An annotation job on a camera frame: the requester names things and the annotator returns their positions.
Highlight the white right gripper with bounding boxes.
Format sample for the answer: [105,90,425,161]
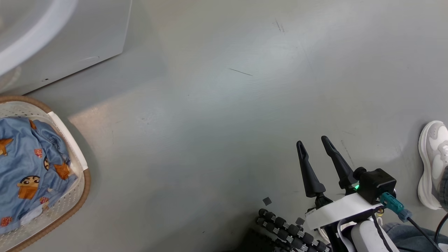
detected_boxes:
[296,136,384,231]

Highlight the blue cartoon print garment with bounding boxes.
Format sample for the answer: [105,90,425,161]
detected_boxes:
[0,117,78,236]

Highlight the white front-load washing machine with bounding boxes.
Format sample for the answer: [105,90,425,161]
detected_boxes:
[0,0,133,96]

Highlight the white sneaker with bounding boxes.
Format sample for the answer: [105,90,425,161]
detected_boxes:
[418,121,448,210]

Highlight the blue jeans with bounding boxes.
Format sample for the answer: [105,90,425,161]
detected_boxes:
[383,166,448,252]

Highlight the cream perforated laundry basket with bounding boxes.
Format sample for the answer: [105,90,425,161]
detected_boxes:
[0,96,92,252]

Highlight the teal camera connector with cable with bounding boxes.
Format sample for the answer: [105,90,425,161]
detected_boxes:
[380,192,446,252]

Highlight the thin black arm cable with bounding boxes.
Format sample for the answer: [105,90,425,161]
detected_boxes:
[371,209,395,252]

